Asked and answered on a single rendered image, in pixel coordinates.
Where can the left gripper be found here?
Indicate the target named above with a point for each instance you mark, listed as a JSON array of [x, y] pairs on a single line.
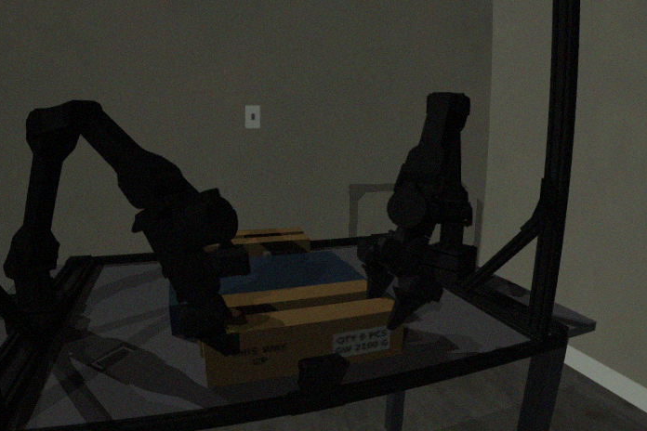
[[199, 318]]

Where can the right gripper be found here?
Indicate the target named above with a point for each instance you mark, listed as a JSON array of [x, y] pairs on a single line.
[[421, 289]]

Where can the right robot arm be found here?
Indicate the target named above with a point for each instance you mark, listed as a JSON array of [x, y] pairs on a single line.
[[426, 163]]

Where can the brown cardboard carton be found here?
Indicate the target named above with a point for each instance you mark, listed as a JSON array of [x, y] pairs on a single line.
[[273, 245], [269, 345], [253, 233], [294, 298]]

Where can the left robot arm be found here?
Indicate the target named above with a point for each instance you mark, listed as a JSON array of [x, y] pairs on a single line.
[[172, 224]]

